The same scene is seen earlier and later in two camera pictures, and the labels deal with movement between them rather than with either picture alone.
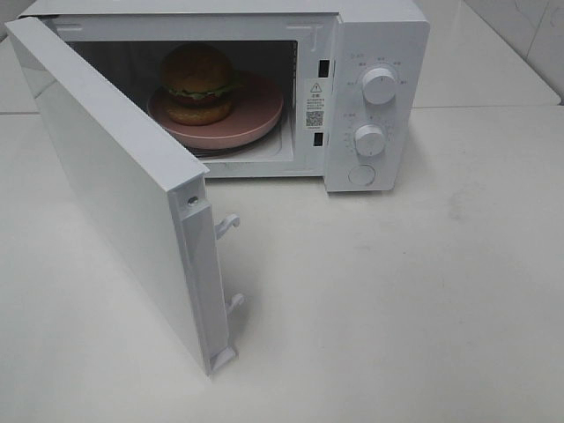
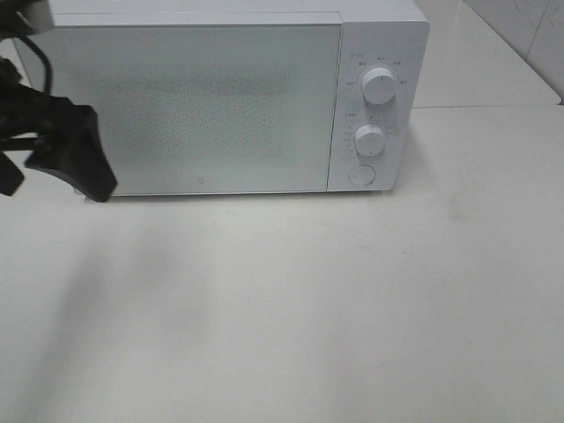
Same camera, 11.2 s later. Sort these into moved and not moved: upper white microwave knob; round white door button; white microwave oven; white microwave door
Moved: white microwave door
Not moved: upper white microwave knob; round white door button; white microwave oven
